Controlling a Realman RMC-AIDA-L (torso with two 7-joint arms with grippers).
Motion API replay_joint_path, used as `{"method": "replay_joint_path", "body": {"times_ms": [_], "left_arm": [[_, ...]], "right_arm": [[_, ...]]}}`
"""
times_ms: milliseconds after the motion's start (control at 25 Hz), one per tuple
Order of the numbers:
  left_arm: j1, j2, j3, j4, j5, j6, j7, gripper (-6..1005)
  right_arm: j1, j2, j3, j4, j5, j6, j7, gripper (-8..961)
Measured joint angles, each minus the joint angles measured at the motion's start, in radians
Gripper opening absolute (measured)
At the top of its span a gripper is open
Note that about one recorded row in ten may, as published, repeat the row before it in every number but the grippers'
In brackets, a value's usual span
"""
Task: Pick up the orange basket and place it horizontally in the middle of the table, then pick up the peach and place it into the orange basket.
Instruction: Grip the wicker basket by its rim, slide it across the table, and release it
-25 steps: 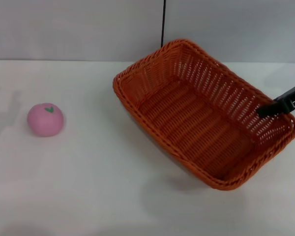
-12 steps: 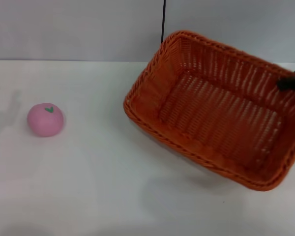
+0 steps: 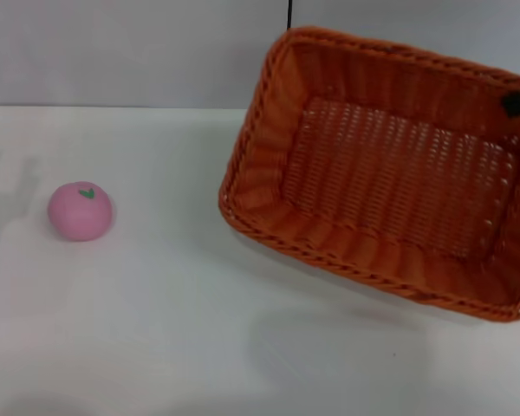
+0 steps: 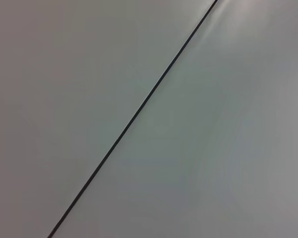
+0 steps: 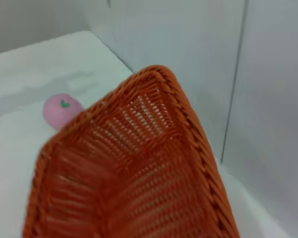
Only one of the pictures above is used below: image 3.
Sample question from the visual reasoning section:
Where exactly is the orange woven plastic basket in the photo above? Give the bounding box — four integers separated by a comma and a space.
218, 26, 520, 326

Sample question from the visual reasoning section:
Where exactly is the pink peach toy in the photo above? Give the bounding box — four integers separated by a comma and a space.
47, 180, 114, 243

